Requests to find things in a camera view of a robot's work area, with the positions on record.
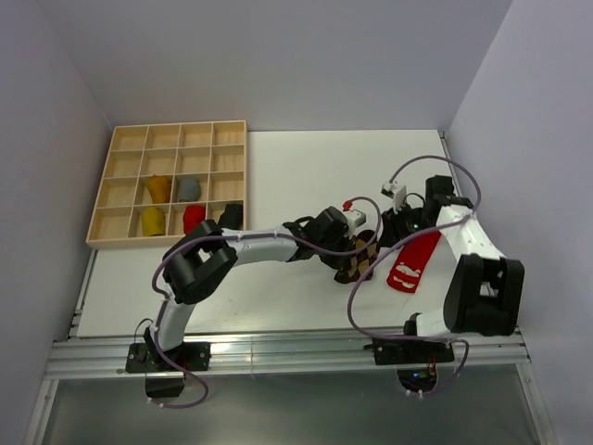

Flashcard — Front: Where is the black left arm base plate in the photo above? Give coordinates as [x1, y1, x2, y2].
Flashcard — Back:
[125, 342, 210, 374]

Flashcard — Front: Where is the brown argyle sock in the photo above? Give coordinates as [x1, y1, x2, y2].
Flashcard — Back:
[334, 230, 378, 285]

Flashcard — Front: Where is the mustard yellow striped sock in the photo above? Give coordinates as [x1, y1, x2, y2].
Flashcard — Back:
[145, 175, 171, 204]

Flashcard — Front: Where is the rolled mustard sock in tray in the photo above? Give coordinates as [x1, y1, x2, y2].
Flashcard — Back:
[141, 207, 166, 237]

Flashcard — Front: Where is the black box under rail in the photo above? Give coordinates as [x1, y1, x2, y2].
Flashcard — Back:
[145, 376, 185, 400]

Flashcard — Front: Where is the red white fluffy sock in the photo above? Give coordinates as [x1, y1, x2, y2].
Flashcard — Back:
[386, 232, 441, 294]

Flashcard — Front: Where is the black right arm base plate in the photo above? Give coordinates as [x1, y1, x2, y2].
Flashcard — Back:
[363, 337, 455, 365]

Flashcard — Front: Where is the wooden compartment tray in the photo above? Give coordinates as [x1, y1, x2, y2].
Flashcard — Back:
[86, 121, 248, 249]

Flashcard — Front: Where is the aluminium rail frame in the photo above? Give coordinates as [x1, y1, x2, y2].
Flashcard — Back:
[22, 130, 557, 445]

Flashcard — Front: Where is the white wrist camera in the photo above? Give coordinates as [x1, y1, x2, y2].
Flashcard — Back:
[381, 182, 408, 212]
[342, 200, 366, 235]

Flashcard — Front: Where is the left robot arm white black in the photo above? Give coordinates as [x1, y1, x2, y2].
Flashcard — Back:
[144, 207, 366, 370]

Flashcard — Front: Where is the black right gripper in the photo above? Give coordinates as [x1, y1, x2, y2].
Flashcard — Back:
[377, 200, 435, 250]

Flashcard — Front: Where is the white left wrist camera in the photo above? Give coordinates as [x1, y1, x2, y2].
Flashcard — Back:
[342, 200, 366, 235]

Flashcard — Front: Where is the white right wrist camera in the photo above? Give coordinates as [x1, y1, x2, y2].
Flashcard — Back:
[381, 182, 408, 212]

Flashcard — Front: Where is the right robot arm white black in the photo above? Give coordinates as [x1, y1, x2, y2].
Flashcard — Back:
[371, 175, 524, 364]

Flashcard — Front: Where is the rolled red sock in tray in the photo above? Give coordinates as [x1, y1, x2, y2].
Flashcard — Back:
[183, 205, 207, 235]

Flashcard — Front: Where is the grey sock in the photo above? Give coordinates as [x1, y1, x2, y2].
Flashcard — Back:
[178, 176, 201, 202]

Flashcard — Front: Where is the rolled black sock in tray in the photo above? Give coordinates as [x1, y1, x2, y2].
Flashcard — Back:
[218, 203, 244, 230]

